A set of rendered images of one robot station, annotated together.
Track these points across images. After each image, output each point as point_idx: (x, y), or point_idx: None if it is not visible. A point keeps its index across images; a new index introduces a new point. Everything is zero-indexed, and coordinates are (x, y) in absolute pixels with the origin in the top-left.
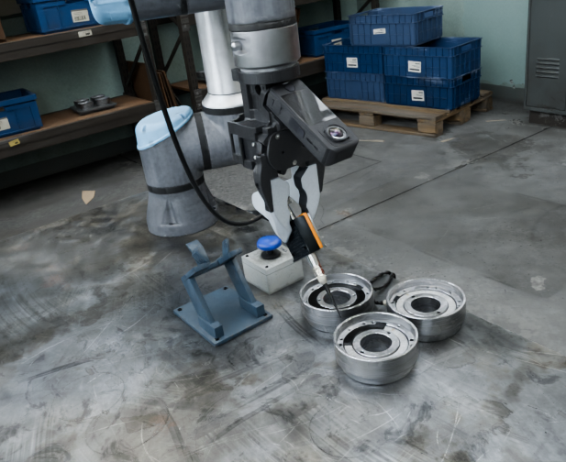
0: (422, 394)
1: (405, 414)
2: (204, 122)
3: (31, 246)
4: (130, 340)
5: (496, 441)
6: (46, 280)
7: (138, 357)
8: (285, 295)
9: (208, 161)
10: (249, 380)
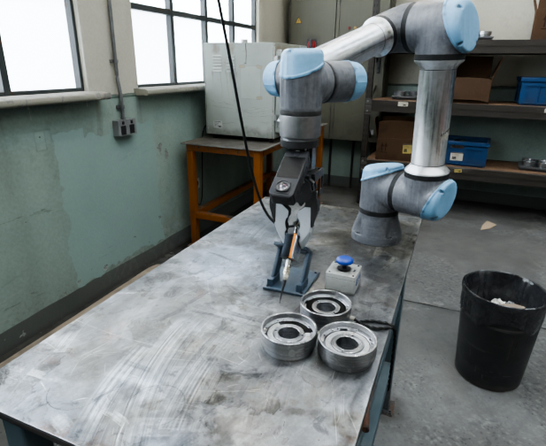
0: (267, 371)
1: (245, 368)
2: (398, 178)
3: None
4: (251, 264)
5: (241, 411)
6: None
7: (241, 271)
8: None
9: (391, 204)
10: (242, 307)
